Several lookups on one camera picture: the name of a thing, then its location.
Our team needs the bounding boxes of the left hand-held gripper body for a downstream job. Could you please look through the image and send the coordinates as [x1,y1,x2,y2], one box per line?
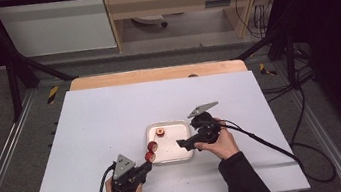
[105,150,150,192]

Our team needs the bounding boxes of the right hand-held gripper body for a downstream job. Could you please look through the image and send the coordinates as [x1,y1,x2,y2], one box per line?
[185,100,225,148]

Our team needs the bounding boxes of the red cap bottom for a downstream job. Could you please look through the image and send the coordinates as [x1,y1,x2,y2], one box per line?
[143,150,158,164]

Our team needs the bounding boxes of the white square tray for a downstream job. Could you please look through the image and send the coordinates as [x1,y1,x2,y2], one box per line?
[142,117,197,167]

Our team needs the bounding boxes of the person's right hand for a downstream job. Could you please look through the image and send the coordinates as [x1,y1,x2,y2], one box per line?
[190,115,242,165]

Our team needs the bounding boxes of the wooden table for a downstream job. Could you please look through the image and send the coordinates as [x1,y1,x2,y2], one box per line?
[67,53,249,97]

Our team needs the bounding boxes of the yellow black tape strip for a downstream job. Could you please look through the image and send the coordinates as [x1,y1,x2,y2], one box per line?
[258,60,279,78]
[44,85,61,105]

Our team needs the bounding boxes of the black metal stand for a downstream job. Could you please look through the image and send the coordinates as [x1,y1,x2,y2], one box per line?
[0,0,83,125]
[231,17,304,98]

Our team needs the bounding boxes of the office chair base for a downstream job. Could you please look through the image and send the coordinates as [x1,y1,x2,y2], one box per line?
[131,12,170,32]

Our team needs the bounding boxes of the white cabinet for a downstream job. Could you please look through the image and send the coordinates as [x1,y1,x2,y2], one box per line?
[0,0,118,64]

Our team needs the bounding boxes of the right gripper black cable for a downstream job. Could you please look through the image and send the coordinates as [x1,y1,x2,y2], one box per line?
[216,103,339,192]

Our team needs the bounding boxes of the black floor cables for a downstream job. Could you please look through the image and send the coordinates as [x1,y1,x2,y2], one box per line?
[256,40,320,105]

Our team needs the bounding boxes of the hanging black desk cables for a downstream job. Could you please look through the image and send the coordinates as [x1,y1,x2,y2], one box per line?
[233,0,286,43]

